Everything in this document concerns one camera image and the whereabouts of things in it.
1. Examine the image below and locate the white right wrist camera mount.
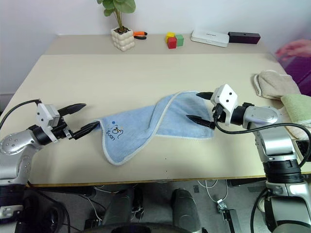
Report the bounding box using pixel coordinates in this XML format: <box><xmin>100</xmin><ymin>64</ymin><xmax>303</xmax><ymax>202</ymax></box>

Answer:
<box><xmin>209</xmin><ymin>83</ymin><xmax>240</xmax><ymax>127</ymax></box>

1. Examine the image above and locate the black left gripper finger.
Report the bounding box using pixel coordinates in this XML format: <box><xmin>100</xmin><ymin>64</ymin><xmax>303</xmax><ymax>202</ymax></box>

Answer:
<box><xmin>69</xmin><ymin>121</ymin><xmax>100</xmax><ymax>141</ymax></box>
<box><xmin>57</xmin><ymin>103</ymin><xmax>87</xmax><ymax>117</ymax></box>

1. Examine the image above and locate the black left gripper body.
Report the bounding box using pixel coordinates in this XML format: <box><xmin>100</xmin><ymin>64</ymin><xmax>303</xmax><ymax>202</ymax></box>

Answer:
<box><xmin>51</xmin><ymin>116</ymin><xmax>75</xmax><ymax>141</ymax></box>

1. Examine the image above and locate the long black box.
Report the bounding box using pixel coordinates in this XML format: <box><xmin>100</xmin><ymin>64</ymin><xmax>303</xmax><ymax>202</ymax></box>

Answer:
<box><xmin>227</xmin><ymin>31</ymin><xmax>261</xmax><ymax>45</ymax></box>

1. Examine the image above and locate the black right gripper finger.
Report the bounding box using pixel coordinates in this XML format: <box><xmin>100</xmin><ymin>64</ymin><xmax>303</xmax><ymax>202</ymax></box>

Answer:
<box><xmin>196</xmin><ymin>91</ymin><xmax>215</xmax><ymax>100</ymax></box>
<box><xmin>185</xmin><ymin>114</ymin><xmax>216</xmax><ymax>130</ymax></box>

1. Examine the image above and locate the cream bubble plant pot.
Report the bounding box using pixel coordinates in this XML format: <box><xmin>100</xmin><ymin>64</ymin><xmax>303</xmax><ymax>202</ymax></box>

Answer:
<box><xmin>110</xmin><ymin>26</ymin><xmax>136</xmax><ymax>52</ymax></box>

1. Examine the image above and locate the green leafy plant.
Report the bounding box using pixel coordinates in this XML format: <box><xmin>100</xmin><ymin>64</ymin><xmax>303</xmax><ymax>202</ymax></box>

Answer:
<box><xmin>97</xmin><ymin>0</ymin><xmax>137</xmax><ymax>33</ymax></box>

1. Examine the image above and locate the rolled beige towel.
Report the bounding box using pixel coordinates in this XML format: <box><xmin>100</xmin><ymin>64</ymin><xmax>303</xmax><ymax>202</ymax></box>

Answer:
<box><xmin>252</xmin><ymin>69</ymin><xmax>302</xmax><ymax>100</ymax></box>

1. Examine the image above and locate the light green cloth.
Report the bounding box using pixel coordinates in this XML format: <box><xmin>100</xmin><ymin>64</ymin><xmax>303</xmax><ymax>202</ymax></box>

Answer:
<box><xmin>281</xmin><ymin>94</ymin><xmax>311</xmax><ymax>124</ymax></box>

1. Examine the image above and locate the dark rounded shape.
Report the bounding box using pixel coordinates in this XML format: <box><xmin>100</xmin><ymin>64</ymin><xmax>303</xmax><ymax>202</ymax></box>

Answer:
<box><xmin>171</xmin><ymin>187</ymin><xmax>203</xmax><ymax>233</ymax></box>

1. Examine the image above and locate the person's bare hand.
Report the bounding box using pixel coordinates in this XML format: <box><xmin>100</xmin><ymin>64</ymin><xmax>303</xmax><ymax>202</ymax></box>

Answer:
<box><xmin>275</xmin><ymin>39</ymin><xmax>311</xmax><ymax>62</ymax></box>

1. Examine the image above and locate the thin white cable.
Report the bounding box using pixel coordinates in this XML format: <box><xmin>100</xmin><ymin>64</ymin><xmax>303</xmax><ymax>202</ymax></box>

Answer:
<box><xmin>197</xmin><ymin>179</ymin><xmax>229</xmax><ymax>202</ymax></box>

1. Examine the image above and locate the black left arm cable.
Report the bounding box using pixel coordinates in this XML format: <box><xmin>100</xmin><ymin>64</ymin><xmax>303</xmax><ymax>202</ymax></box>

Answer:
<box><xmin>0</xmin><ymin>99</ymin><xmax>41</xmax><ymax>130</ymax></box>

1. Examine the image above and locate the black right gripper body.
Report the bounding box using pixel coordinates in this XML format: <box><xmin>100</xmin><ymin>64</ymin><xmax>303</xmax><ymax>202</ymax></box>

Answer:
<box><xmin>211</xmin><ymin>103</ymin><xmax>226</xmax><ymax>124</ymax></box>

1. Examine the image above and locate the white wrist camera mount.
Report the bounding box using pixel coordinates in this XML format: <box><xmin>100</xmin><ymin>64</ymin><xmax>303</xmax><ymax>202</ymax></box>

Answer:
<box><xmin>35</xmin><ymin>102</ymin><xmax>62</xmax><ymax>143</ymax></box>
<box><xmin>209</xmin><ymin>83</ymin><xmax>240</xmax><ymax>127</ymax></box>

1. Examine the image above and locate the purple garment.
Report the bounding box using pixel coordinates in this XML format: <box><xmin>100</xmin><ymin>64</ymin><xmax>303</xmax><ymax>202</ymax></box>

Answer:
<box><xmin>282</xmin><ymin>55</ymin><xmax>311</xmax><ymax>97</ymax></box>

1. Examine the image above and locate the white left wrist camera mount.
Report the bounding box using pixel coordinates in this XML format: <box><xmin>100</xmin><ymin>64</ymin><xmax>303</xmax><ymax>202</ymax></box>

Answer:
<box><xmin>35</xmin><ymin>102</ymin><xmax>62</xmax><ymax>143</ymax></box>

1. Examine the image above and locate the flat white box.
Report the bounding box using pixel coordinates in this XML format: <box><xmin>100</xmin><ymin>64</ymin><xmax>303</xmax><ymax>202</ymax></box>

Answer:
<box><xmin>190</xmin><ymin>30</ymin><xmax>230</xmax><ymax>48</ymax></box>

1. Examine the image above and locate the light blue cloth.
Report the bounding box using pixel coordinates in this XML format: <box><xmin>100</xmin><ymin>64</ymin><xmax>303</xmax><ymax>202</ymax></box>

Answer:
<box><xmin>93</xmin><ymin>90</ymin><xmax>216</xmax><ymax>166</ymax></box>

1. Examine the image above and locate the flat beige towel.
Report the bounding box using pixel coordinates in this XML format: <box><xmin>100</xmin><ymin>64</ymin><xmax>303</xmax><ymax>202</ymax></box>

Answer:
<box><xmin>283</xmin><ymin>118</ymin><xmax>311</xmax><ymax>141</ymax></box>

